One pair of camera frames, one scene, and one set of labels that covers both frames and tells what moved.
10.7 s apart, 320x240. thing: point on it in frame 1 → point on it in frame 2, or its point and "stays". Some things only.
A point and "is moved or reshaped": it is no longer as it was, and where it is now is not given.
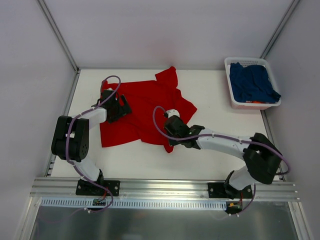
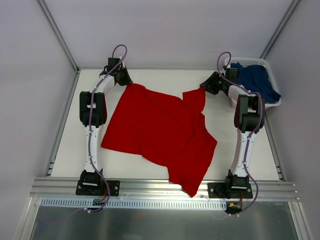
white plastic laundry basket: [245, 62] stays
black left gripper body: [119, 107] → [124, 77]
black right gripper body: [172, 130] → [213, 83]
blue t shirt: [251, 83] stays
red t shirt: [148, 101] is moved or reshaped
